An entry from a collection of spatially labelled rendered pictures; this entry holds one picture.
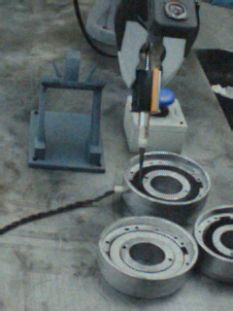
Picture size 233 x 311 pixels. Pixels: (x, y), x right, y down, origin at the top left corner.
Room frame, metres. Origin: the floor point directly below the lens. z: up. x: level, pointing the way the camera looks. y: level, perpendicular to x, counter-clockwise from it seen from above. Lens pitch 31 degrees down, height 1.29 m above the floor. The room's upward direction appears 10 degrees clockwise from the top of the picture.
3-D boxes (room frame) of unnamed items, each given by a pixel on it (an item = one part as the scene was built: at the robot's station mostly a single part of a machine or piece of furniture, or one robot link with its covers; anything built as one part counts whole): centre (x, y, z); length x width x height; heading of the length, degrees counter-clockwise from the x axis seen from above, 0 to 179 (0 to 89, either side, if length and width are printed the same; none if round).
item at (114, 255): (0.51, -0.04, 0.82); 0.08 x 0.08 x 0.02
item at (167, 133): (0.78, -0.03, 0.82); 0.08 x 0.07 x 0.05; 14
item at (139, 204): (0.64, -0.05, 0.82); 0.10 x 0.10 x 0.04
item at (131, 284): (0.51, -0.04, 0.82); 0.10 x 0.10 x 0.04
